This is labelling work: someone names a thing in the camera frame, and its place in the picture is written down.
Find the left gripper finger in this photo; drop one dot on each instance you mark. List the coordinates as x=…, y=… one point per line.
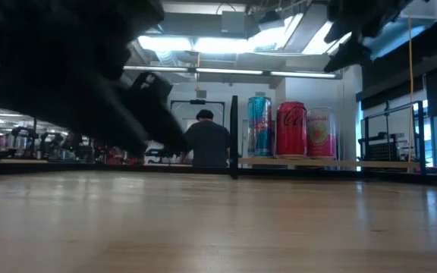
x=158, y=110
x=108, y=121

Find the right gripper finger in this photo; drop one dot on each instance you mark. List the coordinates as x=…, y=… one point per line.
x=349, y=55
x=340, y=32

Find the pink white Spindrift can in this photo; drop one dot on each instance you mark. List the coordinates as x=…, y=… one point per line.
x=321, y=132

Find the red Coca-Cola can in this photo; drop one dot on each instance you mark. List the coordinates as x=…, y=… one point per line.
x=291, y=130

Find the slim blue Red Bull can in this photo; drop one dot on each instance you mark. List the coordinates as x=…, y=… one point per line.
x=259, y=129

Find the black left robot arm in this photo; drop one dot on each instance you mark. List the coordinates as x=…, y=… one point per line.
x=2, y=49

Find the black background robot arm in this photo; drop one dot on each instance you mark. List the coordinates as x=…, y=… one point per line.
x=154, y=152

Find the black shelf divider panel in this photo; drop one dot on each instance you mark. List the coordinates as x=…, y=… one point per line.
x=234, y=136

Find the wooden shelf board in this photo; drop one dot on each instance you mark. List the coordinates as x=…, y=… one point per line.
x=374, y=164

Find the person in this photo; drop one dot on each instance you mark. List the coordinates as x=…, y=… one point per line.
x=207, y=144

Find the long ceiling tube light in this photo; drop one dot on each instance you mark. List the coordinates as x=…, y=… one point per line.
x=230, y=71

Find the black metal rack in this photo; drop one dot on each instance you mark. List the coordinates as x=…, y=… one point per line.
x=420, y=132

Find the grey ceiling box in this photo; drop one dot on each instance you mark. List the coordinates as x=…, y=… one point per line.
x=233, y=22

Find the black background station frame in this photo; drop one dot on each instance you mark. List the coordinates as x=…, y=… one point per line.
x=197, y=101

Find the black metal table frame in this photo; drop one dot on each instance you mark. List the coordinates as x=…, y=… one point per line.
x=89, y=168

